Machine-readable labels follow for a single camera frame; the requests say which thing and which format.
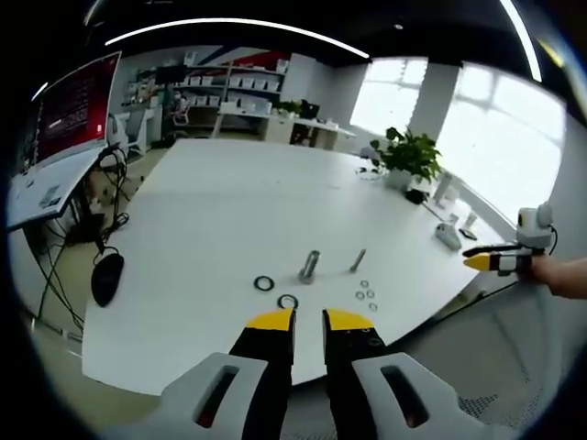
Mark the green potted plant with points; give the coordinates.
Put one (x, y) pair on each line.
(410, 158)

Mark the white counter desk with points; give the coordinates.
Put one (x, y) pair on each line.
(316, 130)

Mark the computer monitor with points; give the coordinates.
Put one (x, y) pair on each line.
(75, 105)

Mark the white tabletop device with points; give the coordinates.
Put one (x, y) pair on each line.
(448, 236)

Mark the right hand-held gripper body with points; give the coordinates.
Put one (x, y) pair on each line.
(534, 229)

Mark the person's right hand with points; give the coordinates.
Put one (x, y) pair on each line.
(557, 277)

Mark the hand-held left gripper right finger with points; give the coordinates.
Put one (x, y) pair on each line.
(348, 362)

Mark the white office chair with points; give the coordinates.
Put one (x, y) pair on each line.
(136, 130)

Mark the slim metal threaded stud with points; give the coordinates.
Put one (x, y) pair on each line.
(357, 261)

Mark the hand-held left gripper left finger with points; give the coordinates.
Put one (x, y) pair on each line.
(257, 366)

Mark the grey mesh chair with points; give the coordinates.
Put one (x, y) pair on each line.
(481, 357)

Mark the metal threaded stud with base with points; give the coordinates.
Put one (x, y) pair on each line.
(309, 268)

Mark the storage shelf with white bins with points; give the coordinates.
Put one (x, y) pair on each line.
(238, 87)

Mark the curved ceiling light strip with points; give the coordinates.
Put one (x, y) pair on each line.
(229, 25)

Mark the black computer mouse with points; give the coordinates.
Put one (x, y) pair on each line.
(107, 279)

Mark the small black flat object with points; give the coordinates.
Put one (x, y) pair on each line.
(468, 234)

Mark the white side desk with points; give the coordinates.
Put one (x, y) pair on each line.
(46, 192)

